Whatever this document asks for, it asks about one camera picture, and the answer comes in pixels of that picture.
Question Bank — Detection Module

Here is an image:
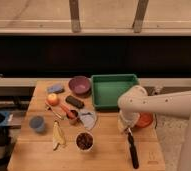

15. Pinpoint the green plastic tray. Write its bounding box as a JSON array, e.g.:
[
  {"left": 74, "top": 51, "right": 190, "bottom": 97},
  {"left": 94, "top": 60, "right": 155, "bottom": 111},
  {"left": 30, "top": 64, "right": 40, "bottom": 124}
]
[{"left": 91, "top": 74, "right": 139, "bottom": 110}]

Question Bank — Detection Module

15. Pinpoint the left metal frame post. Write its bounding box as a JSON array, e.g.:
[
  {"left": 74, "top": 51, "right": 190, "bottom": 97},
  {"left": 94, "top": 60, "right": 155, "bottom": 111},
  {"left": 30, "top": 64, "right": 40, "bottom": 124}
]
[{"left": 69, "top": 0, "right": 81, "bottom": 33}]

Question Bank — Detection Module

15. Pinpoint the orange bowl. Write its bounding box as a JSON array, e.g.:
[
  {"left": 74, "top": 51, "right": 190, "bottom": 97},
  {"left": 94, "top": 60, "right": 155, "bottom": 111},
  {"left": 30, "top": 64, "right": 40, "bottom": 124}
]
[{"left": 136, "top": 113, "right": 153, "bottom": 128}]

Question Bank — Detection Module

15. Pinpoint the blue sponge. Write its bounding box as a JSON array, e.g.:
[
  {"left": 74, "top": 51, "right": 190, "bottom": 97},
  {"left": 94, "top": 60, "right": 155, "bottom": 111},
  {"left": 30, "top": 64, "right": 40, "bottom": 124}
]
[{"left": 47, "top": 84, "right": 64, "bottom": 93}]

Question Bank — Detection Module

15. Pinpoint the right metal frame post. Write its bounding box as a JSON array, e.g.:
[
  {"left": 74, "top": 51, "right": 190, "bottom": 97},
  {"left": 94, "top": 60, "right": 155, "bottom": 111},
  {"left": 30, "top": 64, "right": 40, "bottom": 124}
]
[{"left": 132, "top": 0, "right": 149, "bottom": 33}]

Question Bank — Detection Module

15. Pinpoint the black brush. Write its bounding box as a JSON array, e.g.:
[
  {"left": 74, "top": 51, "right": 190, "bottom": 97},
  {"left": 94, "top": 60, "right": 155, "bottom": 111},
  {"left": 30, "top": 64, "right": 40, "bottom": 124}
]
[{"left": 128, "top": 128, "right": 139, "bottom": 169}]

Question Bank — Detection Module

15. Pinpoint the orange carrot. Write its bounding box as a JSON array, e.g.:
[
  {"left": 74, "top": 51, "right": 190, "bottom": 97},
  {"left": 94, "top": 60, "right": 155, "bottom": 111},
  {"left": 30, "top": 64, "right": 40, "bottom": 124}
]
[{"left": 59, "top": 103, "right": 76, "bottom": 119}]

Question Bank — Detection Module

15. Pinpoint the metal spoon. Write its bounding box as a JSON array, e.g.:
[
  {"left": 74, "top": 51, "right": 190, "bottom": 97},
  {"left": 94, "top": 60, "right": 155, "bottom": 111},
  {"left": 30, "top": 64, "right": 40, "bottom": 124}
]
[{"left": 46, "top": 104, "right": 64, "bottom": 120}]

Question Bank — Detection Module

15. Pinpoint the black rectangular block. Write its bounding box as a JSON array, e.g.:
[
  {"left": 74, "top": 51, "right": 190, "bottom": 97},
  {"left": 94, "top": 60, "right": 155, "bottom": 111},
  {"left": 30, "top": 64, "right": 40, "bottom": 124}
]
[{"left": 65, "top": 96, "right": 84, "bottom": 109}]

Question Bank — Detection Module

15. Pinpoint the purple bowl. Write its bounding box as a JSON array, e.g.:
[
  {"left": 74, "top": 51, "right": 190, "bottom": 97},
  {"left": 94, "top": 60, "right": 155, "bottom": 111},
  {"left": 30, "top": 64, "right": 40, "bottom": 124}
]
[{"left": 68, "top": 76, "right": 91, "bottom": 95}]

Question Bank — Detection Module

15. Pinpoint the red yellow apple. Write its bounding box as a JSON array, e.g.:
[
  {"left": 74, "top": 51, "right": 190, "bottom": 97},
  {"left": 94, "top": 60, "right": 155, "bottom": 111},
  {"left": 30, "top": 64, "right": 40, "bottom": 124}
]
[{"left": 47, "top": 93, "right": 59, "bottom": 106}]

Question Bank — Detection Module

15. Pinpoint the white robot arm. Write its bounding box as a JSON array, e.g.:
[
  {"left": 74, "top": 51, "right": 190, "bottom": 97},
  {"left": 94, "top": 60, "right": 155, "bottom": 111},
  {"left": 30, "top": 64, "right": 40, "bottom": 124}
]
[{"left": 118, "top": 85, "right": 191, "bottom": 171}]

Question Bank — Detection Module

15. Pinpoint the grey cloth piece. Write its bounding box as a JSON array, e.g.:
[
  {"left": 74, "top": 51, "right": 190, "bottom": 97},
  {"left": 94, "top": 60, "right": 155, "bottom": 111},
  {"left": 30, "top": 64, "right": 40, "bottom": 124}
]
[{"left": 79, "top": 109, "right": 97, "bottom": 130}]

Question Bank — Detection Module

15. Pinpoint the white cup with beans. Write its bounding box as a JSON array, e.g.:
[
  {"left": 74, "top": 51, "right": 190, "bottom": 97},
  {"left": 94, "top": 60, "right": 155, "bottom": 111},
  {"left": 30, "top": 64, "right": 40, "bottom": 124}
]
[{"left": 75, "top": 132, "right": 94, "bottom": 152}]

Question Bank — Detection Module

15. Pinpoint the small metal cup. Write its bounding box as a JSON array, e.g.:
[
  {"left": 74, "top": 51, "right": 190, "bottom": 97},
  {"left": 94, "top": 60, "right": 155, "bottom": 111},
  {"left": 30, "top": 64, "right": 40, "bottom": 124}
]
[{"left": 69, "top": 110, "right": 79, "bottom": 125}]

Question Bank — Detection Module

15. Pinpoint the banana peel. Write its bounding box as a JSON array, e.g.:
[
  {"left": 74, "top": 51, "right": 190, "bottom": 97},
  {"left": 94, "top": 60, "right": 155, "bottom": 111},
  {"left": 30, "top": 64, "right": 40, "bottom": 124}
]
[{"left": 53, "top": 121, "right": 66, "bottom": 150}]

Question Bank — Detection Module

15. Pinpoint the metal frame post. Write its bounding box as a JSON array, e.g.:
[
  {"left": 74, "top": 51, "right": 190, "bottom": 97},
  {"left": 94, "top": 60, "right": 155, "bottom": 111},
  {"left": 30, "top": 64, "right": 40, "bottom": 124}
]
[
  {"left": 69, "top": 0, "right": 81, "bottom": 33},
  {"left": 132, "top": 0, "right": 149, "bottom": 33}
]

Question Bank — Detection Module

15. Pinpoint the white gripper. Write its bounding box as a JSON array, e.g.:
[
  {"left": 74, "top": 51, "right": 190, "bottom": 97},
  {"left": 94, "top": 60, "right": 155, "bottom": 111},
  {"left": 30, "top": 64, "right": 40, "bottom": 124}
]
[{"left": 118, "top": 111, "right": 140, "bottom": 133}]

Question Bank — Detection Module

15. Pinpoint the blue plastic cup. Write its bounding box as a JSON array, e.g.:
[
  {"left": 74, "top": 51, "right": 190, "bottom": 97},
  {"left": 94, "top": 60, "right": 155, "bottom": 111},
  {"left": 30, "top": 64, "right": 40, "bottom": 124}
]
[{"left": 29, "top": 116, "right": 45, "bottom": 133}]

